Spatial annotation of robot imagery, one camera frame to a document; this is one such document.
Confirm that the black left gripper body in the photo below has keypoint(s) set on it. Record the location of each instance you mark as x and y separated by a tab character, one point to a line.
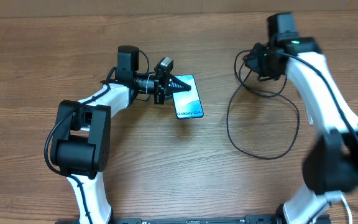
158	86

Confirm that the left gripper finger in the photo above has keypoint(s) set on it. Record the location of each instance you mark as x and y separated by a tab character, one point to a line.
175	85
168	97

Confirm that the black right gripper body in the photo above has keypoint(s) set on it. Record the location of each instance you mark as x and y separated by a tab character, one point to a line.
260	63

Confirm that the Galaxy smartphone with blue screen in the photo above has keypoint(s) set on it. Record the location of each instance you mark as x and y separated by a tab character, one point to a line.
187	103

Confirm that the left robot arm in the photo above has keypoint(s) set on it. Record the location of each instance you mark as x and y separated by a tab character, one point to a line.
78	145

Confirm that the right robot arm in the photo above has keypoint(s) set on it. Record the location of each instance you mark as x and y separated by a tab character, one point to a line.
330	170

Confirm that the white power strip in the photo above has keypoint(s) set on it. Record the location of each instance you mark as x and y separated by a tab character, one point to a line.
310	120

